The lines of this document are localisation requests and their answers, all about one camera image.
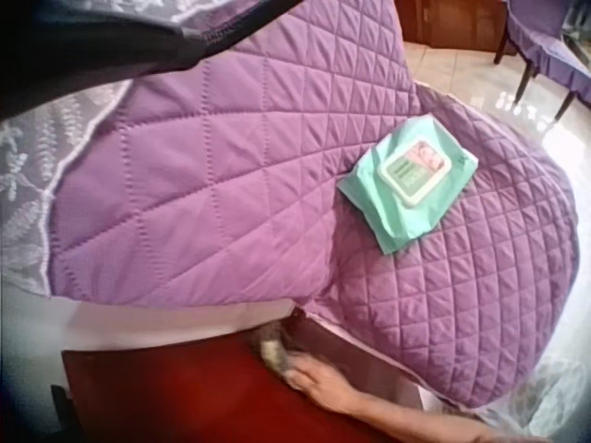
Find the person's right hand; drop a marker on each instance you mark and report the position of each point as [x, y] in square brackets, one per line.
[328, 385]

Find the person's right fingers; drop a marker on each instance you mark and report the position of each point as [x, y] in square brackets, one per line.
[307, 374]

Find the grey cleaning cloth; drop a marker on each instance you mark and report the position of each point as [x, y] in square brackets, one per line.
[273, 353]

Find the white sofa lining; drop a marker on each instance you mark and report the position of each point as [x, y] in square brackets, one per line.
[161, 325]

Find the purple small-quilted sofa cover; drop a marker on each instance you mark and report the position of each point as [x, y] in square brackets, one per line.
[466, 295]

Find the teal wet wipes packet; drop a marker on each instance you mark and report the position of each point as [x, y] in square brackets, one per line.
[406, 182]

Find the purple large-quilted sofa cover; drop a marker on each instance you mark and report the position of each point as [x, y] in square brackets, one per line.
[221, 175]

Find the white lace cloth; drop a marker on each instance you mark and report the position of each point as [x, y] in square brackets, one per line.
[32, 175]

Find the brown wooden cabinet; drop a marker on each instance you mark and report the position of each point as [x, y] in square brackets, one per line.
[452, 20]

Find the dark grey zippered fabric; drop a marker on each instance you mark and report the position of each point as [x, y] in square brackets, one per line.
[78, 41]

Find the wooden chair with purple cover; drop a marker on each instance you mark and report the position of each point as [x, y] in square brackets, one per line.
[549, 46]

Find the brown wooden sofa frame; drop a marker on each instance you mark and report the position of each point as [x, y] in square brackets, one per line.
[194, 392]

